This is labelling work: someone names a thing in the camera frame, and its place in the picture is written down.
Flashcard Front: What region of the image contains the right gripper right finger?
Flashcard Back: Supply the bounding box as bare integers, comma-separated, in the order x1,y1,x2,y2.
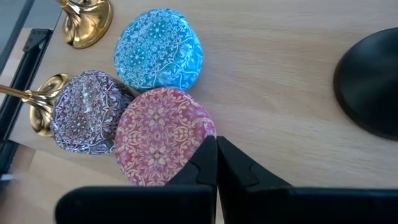
216,136,398,224

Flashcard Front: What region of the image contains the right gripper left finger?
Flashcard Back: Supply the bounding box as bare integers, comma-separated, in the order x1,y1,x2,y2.
55,135,218,224

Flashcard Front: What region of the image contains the pink patterned candle tin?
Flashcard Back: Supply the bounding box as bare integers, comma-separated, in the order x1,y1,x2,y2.
114,86,217,187

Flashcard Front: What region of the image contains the purple patterned candle tin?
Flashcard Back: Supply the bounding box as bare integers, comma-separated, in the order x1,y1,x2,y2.
49,69,139,156

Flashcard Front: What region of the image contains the gold candlestick holder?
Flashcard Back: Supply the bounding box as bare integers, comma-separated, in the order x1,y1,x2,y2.
0,73,71,138
55,0,114,50

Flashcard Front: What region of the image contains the black candlestick holder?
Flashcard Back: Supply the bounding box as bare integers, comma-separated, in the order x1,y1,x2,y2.
333,27,398,141

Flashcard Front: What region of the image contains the teal patterned candle tin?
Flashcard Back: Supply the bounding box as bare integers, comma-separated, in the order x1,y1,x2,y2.
113,8,205,93

